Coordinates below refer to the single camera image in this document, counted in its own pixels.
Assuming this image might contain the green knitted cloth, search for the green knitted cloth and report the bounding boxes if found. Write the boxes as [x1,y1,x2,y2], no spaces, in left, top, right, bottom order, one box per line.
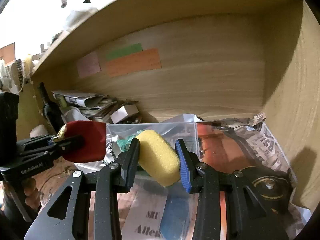
[116,130,142,152]

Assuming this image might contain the red velvet pouch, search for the red velvet pouch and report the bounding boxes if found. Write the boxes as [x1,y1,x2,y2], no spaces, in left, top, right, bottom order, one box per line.
[57,121,106,163]

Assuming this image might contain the black white braided bracelet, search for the black white braided bracelet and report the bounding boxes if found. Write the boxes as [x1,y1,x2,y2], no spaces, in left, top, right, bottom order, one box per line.
[106,139,119,165]

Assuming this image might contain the yellow sponge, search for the yellow sponge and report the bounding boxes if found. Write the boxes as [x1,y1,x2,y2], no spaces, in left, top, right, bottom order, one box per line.
[136,129,180,187]

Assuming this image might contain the person's hand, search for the person's hand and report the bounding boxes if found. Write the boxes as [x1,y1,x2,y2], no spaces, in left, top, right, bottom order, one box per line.
[24,178,41,210]

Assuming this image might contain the white ceramic mug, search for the white ceramic mug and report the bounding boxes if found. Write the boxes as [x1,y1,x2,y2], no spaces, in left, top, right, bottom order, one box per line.
[30,125,49,138]

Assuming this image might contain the clear plastic storage bin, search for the clear plastic storage bin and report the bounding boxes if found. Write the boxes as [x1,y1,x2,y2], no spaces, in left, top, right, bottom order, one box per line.
[75,113,205,205]

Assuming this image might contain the white plastic box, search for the white plastic box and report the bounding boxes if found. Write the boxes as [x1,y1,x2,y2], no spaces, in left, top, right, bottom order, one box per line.
[60,106,89,124]

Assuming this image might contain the dark wine bottle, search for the dark wine bottle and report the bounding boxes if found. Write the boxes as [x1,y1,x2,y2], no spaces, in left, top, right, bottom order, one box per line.
[38,82,65,134]

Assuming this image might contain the stack of papers and magazines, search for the stack of papers and magazines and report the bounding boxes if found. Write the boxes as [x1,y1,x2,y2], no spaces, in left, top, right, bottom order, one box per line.
[53,90,140,124]

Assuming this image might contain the small white cardboard box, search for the small white cardboard box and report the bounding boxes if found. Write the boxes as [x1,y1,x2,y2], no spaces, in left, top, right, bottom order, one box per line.
[111,105,139,124]

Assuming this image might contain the magazine sheet with orange photo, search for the magazine sheet with orange photo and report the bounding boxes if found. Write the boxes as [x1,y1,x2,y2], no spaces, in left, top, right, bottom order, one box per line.
[120,112,313,240]

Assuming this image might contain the pink paper note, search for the pink paper note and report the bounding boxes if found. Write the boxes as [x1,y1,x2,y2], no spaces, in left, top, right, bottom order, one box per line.
[76,51,101,78]

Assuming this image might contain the green paper note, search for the green paper note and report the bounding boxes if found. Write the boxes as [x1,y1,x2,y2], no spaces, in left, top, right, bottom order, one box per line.
[106,43,143,61]

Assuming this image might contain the orange paper note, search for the orange paper note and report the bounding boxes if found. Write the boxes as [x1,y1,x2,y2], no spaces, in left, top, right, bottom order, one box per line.
[106,48,162,77]

